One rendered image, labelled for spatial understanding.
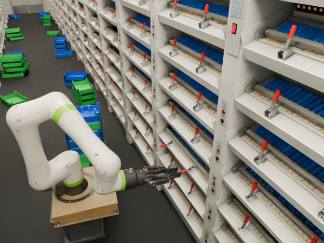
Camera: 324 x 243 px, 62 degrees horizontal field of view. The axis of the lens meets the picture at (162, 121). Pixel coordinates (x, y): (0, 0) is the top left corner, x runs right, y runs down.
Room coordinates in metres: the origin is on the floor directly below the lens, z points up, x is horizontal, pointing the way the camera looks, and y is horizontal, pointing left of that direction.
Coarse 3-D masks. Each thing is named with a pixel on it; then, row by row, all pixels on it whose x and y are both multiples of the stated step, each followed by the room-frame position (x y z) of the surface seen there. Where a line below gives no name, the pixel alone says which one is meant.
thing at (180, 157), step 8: (160, 128) 1.54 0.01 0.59; (168, 128) 1.55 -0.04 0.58; (160, 136) 1.51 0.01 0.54; (176, 152) 1.33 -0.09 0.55; (184, 160) 1.25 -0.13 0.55; (184, 168) 1.22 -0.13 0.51; (208, 168) 1.14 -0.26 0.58; (192, 176) 1.12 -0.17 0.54; (200, 176) 1.10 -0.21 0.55; (200, 184) 1.06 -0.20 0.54
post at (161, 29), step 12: (156, 0) 1.54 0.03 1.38; (156, 12) 1.54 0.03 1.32; (156, 24) 1.54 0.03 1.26; (156, 36) 1.55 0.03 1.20; (156, 48) 1.55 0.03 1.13; (156, 60) 1.55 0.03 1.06; (156, 72) 1.55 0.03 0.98; (156, 84) 1.55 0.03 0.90; (156, 96) 1.56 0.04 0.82; (156, 108) 1.56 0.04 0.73; (156, 120) 1.56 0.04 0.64; (156, 132) 1.56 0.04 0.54; (156, 156) 1.57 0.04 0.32
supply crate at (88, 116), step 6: (96, 102) 2.13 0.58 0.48; (78, 108) 2.10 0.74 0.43; (84, 108) 2.11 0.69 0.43; (90, 108) 2.12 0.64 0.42; (96, 108) 2.13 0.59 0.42; (84, 114) 2.05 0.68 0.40; (90, 114) 2.05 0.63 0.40; (96, 114) 1.94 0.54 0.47; (90, 120) 1.93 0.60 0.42; (96, 120) 1.94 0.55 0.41
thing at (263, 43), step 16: (272, 16) 0.94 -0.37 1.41; (304, 16) 0.90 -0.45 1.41; (320, 16) 0.85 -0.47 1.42; (256, 32) 0.91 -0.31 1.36; (272, 32) 0.88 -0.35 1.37; (288, 32) 0.86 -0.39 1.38; (304, 32) 0.83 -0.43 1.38; (320, 32) 0.80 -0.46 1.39; (256, 48) 0.86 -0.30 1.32; (272, 48) 0.83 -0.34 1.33; (288, 48) 0.77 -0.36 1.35; (304, 48) 0.77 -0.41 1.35; (320, 48) 0.72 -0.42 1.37; (272, 64) 0.78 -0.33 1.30; (288, 64) 0.72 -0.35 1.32; (304, 64) 0.70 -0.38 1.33; (320, 64) 0.68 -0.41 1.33; (304, 80) 0.68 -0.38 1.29; (320, 80) 0.63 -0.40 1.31
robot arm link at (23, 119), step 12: (12, 108) 1.03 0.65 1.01; (24, 108) 1.04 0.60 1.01; (36, 108) 1.06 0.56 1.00; (12, 120) 0.99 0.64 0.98; (24, 120) 1.00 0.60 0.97; (36, 120) 1.04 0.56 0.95; (12, 132) 1.02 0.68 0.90; (24, 132) 1.00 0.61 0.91; (36, 132) 1.04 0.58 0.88; (24, 144) 1.01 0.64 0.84; (36, 144) 1.04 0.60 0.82; (24, 156) 1.03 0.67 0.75; (36, 156) 1.03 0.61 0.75; (36, 168) 1.03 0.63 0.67; (48, 168) 1.08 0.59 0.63; (36, 180) 1.03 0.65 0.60; (48, 180) 1.06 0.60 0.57
